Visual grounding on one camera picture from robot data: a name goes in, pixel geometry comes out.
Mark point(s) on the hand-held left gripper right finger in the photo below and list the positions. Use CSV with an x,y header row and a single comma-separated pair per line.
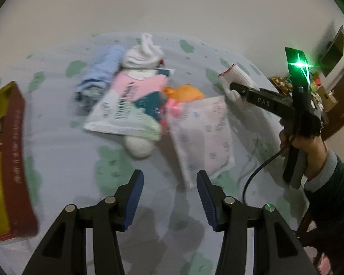
x,y
205,194

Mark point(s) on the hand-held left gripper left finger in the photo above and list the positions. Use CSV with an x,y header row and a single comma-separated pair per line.
x,y
134,194

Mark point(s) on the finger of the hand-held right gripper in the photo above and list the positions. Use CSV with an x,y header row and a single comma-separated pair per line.
x,y
258,98

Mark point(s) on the white ribbed sock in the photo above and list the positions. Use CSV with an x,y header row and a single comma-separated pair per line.
x,y
239,76

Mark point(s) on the white patterned pouch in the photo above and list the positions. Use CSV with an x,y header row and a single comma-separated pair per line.
x,y
202,137

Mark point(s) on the orange soft item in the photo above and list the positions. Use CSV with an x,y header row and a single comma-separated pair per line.
x,y
187,93

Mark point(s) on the pink and green wipes pack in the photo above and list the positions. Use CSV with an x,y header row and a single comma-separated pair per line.
x,y
123,106

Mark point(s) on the red and gold box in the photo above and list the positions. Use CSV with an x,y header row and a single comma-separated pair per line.
x,y
13,163

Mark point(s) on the person's right forearm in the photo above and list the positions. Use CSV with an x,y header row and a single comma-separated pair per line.
x,y
332,189

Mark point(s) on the pink soft item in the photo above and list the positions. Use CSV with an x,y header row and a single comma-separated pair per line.
x,y
172,108

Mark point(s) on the person's right hand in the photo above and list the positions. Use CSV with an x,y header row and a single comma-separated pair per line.
x,y
314,150

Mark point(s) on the patterned clutter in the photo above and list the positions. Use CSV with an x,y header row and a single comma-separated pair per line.
x,y
282,84

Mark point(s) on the cardboard box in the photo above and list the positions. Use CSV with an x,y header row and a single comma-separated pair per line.
x,y
326,97

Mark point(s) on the white rolled sock ball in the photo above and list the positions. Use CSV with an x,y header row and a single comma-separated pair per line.
x,y
139,147

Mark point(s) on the dark framed panel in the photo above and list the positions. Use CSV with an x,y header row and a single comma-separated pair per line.
x,y
332,53

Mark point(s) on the blue folded towel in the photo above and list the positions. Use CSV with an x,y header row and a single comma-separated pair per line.
x,y
99,77

